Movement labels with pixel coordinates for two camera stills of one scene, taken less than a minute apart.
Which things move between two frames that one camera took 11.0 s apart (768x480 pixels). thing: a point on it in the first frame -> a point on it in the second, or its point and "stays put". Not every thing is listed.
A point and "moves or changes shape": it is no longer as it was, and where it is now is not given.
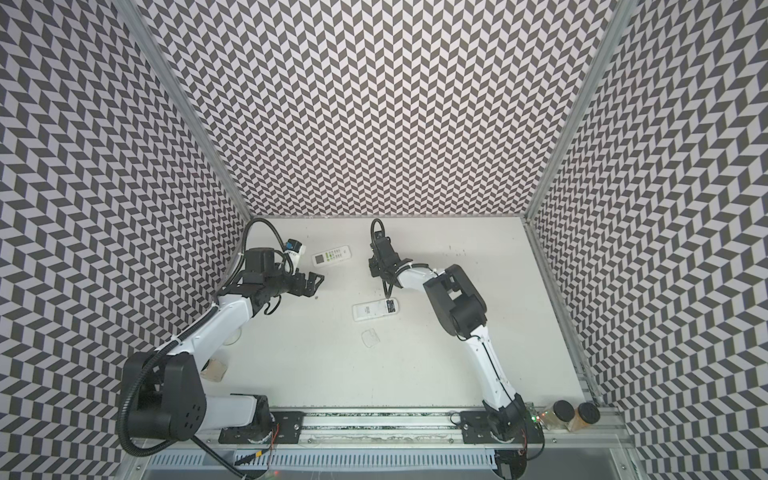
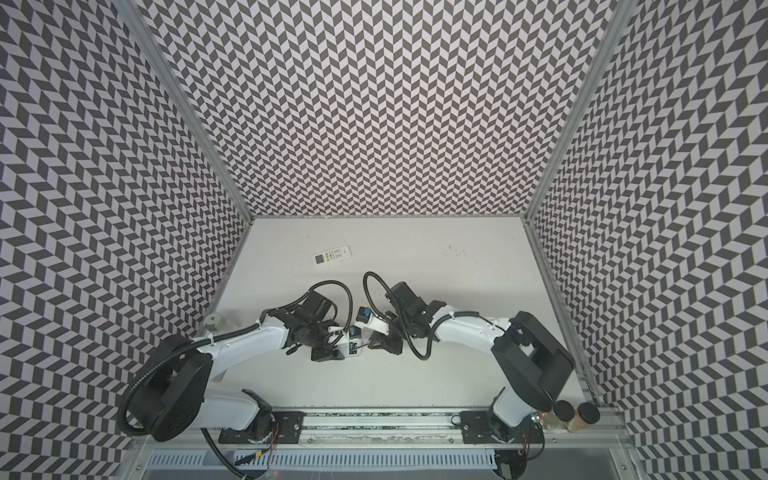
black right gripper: [383, 255] -> [387, 342]
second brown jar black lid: [586, 414] stays put
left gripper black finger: [314, 281] -> [322, 354]
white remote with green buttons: [332, 256] stays put
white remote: [376, 309] moves or changes shape
